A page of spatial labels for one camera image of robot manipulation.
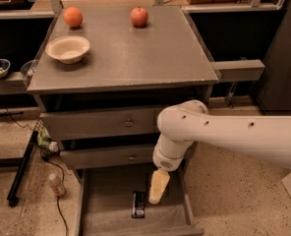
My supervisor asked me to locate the black cable on floor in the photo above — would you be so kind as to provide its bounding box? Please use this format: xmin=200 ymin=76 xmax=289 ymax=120
xmin=0 ymin=82 xmax=69 ymax=236

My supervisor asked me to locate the red apple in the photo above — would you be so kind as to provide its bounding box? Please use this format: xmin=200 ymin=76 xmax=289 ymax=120
xmin=130 ymin=7 xmax=148 ymax=28

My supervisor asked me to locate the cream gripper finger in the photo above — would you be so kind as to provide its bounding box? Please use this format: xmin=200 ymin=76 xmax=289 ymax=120
xmin=148 ymin=169 xmax=170 ymax=205

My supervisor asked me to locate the grey side shelf beam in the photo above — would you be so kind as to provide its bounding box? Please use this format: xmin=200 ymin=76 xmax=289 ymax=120
xmin=211 ymin=60 xmax=265 ymax=83

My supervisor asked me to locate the top grey drawer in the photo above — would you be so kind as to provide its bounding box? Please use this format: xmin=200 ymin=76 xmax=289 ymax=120
xmin=40 ymin=106 xmax=165 ymax=141

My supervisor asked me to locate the clear plastic container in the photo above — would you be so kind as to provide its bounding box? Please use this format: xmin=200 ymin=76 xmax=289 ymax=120
xmin=20 ymin=60 xmax=38 ymax=87

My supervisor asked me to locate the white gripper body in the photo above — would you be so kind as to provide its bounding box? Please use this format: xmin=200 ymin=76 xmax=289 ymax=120
xmin=152 ymin=134 xmax=193 ymax=172

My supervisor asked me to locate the clear plastic bottle on floor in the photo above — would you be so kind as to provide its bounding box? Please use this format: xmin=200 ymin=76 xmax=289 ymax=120
xmin=48 ymin=173 xmax=66 ymax=197

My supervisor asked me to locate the bottom grey open drawer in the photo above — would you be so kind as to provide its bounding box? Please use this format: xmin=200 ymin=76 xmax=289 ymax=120
xmin=75 ymin=163 xmax=204 ymax=236

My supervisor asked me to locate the white paper bowl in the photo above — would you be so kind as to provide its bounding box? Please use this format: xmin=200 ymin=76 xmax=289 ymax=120
xmin=45 ymin=35 xmax=90 ymax=64

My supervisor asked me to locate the middle grey drawer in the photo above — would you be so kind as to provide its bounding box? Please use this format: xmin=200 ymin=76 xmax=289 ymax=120
xmin=61 ymin=144 xmax=154 ymax=169

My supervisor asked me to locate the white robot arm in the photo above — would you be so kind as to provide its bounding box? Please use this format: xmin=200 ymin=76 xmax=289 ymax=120
xmin=148 ymin=100 xmax=291 ymax=205

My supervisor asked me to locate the black stand leg with wheel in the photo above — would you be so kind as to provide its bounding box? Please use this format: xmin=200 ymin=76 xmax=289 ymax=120
xmin=7 ymin=131 xmax=38 ymax=207

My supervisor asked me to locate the grey drawer cabinet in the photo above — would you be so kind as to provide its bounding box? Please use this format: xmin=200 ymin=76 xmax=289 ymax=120
xmin=26 ymin=5 xmax=220 ymax=236

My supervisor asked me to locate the green chip bag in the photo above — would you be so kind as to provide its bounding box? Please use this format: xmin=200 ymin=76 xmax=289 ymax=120
xmin=37 ymin=127 xmax=59 ymax=153

